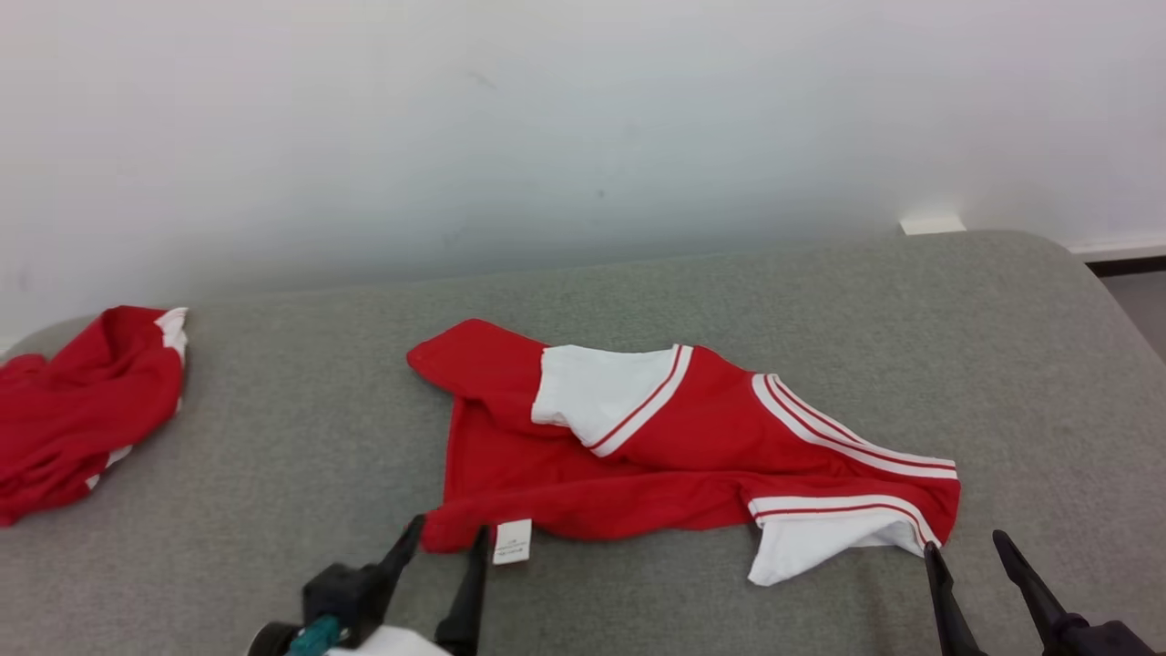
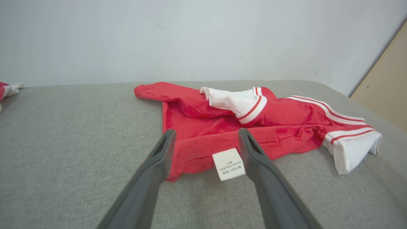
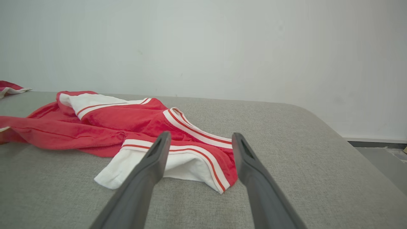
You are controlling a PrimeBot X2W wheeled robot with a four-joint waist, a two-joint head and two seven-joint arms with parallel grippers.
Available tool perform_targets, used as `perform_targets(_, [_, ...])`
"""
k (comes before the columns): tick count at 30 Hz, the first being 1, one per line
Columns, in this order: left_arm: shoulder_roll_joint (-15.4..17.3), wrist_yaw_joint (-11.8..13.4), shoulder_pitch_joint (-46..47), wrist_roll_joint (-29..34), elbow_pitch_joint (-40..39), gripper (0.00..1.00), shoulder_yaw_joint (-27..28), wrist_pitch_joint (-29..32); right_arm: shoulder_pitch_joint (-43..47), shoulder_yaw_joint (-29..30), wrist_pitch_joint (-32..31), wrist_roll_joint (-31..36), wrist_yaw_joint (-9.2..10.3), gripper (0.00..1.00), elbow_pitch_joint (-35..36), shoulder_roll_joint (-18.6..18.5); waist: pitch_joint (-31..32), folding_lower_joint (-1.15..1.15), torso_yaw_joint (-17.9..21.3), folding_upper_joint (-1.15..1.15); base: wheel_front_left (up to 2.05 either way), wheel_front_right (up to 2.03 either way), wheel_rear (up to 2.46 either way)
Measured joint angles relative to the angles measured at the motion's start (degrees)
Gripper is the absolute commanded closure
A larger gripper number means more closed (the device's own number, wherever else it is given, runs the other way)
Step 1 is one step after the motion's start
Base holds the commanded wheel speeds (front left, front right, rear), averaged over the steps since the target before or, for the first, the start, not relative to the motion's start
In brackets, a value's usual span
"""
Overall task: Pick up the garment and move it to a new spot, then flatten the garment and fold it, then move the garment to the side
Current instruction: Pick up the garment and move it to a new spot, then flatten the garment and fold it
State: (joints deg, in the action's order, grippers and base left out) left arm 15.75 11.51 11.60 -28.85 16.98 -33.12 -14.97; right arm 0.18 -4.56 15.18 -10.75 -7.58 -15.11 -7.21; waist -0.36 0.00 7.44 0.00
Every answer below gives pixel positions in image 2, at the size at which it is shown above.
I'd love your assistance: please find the red jersey with white trim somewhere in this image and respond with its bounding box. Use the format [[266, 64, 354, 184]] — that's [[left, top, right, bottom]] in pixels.
[[134, 82, 383, 182]]

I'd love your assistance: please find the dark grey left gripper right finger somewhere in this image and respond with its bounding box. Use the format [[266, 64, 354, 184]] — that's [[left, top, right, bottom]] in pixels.
[[238, 128, 322, 229]]

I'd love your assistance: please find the beige wooden panel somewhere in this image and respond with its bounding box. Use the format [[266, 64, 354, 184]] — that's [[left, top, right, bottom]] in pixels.
[[350, 21, 407, 132]]

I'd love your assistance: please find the crumpled red and white garment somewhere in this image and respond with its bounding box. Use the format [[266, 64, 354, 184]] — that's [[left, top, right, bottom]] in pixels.
[[0, 82, 26, 112]]

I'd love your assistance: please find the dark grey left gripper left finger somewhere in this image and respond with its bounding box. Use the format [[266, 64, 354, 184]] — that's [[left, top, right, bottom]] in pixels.
[[97, 129, 177, 229]]

